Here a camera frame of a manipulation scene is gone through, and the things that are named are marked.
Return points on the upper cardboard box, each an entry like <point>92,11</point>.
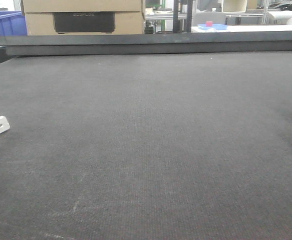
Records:
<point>51,6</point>

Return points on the blue tray on white table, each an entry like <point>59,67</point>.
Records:
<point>217,27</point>

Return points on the lower cardboard box black label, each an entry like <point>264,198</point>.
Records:
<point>84,23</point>

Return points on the pink cube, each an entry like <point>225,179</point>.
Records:
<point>209,24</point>

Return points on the white table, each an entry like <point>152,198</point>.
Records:
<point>246,28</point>

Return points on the blue plastic crate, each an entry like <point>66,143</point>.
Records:
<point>12,23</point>

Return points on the black raised table ledge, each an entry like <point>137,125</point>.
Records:
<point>147,44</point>

